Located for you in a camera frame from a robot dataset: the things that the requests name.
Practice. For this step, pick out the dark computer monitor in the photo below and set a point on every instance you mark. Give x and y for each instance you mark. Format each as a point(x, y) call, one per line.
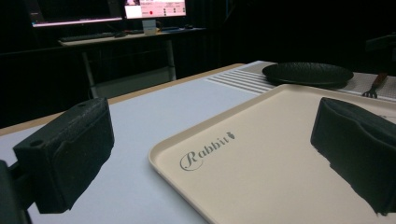
point(71, 12)

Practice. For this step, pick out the black textured plate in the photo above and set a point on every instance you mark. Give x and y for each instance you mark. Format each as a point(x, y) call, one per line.
point(306, 74)

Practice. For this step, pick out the bright computer monitor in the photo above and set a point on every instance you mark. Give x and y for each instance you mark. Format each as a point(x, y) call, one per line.
point(155, 7)

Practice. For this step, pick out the striped white placemat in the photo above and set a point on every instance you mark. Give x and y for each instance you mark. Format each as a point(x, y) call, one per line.
point(246, 80)

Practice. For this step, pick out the cream plastic tray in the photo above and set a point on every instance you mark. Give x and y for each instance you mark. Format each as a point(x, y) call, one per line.
point(267, 161)

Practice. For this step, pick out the black keyboard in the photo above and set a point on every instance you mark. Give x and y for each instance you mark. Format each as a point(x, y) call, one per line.
point(87, 36)

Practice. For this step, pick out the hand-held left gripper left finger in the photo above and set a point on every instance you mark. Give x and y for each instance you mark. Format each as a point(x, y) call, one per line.
point(67, 155)

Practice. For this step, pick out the background desk with metal legs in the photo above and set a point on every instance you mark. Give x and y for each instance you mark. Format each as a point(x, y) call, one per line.
point(130, 56)

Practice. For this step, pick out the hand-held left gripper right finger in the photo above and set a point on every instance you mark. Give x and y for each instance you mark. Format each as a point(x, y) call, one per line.
point(358, 143)

